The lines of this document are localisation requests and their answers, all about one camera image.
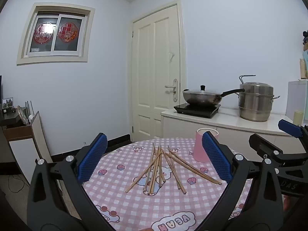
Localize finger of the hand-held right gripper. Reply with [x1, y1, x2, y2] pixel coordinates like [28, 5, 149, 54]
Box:
[249, 133, 308, 171]
[278, 119, 308, 140]

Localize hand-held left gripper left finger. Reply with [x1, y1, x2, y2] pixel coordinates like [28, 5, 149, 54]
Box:
[27, 132, 108, 231]

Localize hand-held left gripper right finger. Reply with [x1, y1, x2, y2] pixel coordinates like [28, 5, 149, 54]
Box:
[200, 130, 285, 231]

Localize pink cup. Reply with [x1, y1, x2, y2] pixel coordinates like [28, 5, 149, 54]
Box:
[193, 128, 219, 162]

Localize bunch of wooden chopsticks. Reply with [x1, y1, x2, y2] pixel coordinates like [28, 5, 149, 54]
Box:
[125, 142, 222, 195]

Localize person's right hand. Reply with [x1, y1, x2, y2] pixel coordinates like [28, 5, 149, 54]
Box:
[282, 194, 295, 213]

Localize pale yellow cup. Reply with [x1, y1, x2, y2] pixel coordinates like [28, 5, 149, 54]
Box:
[294, 111, 304, 127]

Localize white appliance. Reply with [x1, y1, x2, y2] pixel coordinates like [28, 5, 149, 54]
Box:
[286, 79, 308, 123]

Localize stainless steel steamer pot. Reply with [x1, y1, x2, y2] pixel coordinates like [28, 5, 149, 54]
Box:
[238, 75, 281, 122]

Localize white kitchen cabinet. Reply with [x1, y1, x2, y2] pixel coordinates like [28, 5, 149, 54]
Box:
[161, 108, 308, 154]

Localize black induction cooktop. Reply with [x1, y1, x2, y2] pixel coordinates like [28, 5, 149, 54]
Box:
[174, 103, 221, 119]

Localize pale teal box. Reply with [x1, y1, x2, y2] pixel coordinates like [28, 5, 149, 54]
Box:
[300, 50, 308, 80]

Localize glass wok lid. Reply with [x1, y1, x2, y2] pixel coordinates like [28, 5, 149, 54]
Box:
[183, 85, 223, 99]

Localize pink checked tablecloth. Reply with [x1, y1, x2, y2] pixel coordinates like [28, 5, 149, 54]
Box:
[82, 138, 253, 231]

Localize metal rods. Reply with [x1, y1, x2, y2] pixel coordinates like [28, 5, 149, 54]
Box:
[25, 100, 34, 117]

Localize decorative plate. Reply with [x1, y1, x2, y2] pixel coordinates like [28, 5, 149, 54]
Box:
[17, 105, 30, 126]

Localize dark wooden side table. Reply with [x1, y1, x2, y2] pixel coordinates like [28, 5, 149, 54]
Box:
[0, 111, 32, 140]

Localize white panel door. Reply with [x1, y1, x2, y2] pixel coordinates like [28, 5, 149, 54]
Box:
[131, 0, 187, 142]

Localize white framed window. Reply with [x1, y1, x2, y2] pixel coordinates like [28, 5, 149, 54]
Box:
[16, 2, 95, 65]

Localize red paper window decoration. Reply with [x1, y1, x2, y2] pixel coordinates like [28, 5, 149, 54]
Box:
[34, 22, 54, 44]
[58, 23, 77, 43]

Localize steel wok with black handle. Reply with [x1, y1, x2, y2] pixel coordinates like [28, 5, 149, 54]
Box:
[182, 89, 245, 108]

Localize black floor cable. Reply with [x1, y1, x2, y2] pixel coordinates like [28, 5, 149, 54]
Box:
[7, 173, 29, 193]

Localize metal door handle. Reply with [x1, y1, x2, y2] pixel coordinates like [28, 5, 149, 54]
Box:
[165, 78, 178, 101]

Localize small photo frame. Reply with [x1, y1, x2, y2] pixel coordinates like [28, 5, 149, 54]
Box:
[2, 97, 14, 109]

